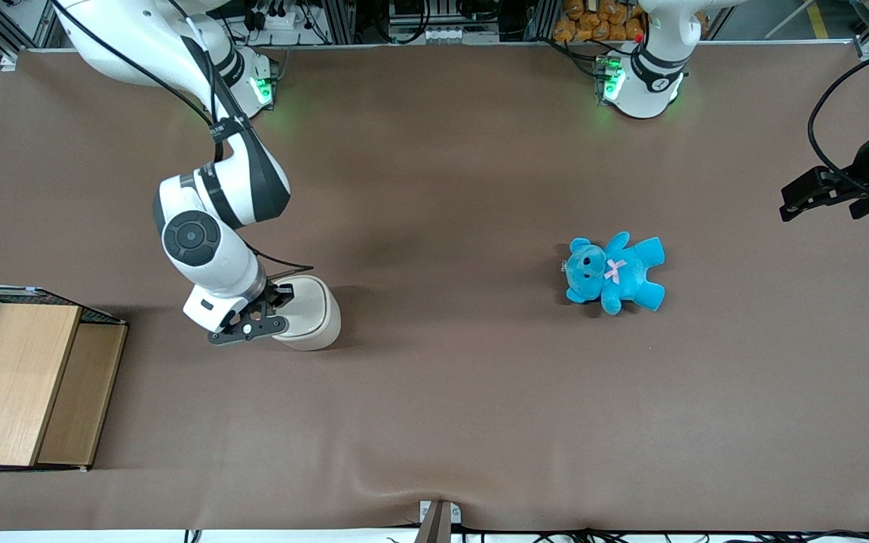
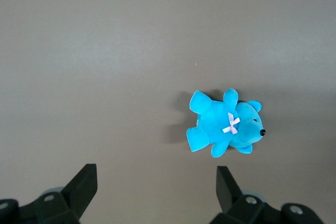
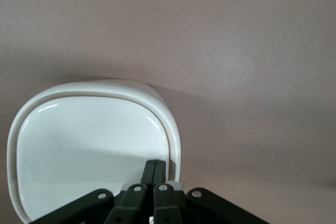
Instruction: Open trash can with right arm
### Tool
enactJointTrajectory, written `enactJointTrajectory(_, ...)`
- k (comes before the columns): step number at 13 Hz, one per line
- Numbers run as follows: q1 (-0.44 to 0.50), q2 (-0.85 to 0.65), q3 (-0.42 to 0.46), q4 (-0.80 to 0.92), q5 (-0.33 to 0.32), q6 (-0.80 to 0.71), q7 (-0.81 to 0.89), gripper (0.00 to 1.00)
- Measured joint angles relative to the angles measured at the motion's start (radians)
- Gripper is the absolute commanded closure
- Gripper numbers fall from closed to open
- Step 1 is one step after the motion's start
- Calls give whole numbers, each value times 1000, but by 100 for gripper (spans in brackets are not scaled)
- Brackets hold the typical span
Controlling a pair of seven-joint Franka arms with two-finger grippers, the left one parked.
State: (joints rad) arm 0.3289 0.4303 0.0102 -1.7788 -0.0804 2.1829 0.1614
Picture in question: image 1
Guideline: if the blue teddy bear plush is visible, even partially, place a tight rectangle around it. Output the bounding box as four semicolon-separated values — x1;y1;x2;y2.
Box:
563;231;667;317

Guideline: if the grey electronics box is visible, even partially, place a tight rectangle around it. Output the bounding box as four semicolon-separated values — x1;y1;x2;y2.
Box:
388;0;501;44

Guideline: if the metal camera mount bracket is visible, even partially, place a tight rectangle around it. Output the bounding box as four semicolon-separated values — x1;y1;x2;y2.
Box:
413;499;463;543

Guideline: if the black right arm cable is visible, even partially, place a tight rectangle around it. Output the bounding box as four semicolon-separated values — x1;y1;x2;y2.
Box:
48;0;316;272

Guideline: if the white power strip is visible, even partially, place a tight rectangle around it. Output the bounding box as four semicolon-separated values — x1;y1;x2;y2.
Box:
247;0;318;32

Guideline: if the white push-lid trash can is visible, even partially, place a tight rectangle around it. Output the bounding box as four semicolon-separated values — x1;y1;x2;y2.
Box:
270;275;343;352

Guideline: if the wooden shelf box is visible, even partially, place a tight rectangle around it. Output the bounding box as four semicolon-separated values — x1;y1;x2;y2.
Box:
0;302;130;470

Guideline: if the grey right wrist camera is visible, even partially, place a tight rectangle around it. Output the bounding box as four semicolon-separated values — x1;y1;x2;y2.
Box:
207;312;290;346

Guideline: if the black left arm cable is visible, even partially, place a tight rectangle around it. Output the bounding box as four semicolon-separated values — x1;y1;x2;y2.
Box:
807;44;869;191

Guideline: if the pile of orange plush toys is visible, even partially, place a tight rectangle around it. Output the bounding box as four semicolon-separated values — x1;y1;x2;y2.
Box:
552;0;648;44

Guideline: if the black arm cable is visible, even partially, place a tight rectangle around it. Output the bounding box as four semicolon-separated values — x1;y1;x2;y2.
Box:
48;0;316;272
807;44;869;191

